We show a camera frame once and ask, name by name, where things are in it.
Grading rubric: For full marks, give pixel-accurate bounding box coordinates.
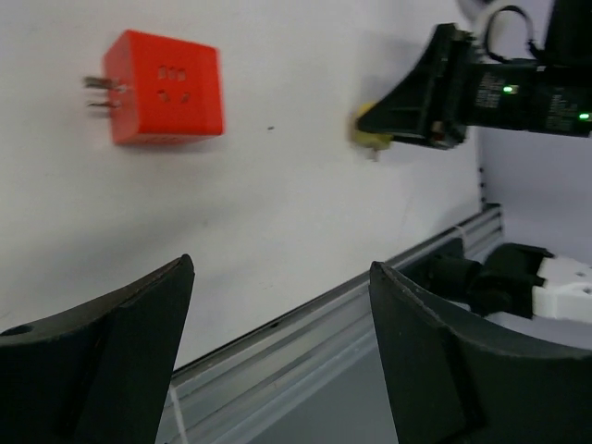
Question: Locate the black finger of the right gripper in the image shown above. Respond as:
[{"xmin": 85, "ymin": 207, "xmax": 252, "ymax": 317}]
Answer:
[{"xmin": 355, "ymin": 23, "xmax": 463, "ymax": 146}]

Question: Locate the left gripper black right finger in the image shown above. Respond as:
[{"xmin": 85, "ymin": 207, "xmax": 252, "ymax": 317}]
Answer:
[{"xmin": 369, "ymin": 262, "xmax": 591, "ymax": 443}]

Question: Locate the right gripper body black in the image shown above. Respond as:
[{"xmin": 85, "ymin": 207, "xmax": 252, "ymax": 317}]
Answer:
[{"xmin": 429, "ymin": 0, "xmax": 592, "ymax": 152}]

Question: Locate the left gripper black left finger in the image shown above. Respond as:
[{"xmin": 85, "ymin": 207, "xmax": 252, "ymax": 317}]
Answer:
[{"xmin": 1, "ymin": 254, "xmax": 194, "ymax": 443}]

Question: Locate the yellow plug adapter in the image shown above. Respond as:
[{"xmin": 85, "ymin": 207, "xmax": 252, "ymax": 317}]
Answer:
[{"xmin": 349, "ymin": 102, "xmax": 391, "ymax": 161}]

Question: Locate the red cube socket adapter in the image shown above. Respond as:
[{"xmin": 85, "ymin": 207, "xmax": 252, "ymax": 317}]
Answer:
[{"xmin": 83, "ymin": 30, "xmax": 225, "ymax": 146}]

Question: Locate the aluminium front rail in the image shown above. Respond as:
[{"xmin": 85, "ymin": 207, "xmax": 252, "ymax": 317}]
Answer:
[{"xmin": 156, "ymin": 203, "xmax": 505, "ymax": 444}]

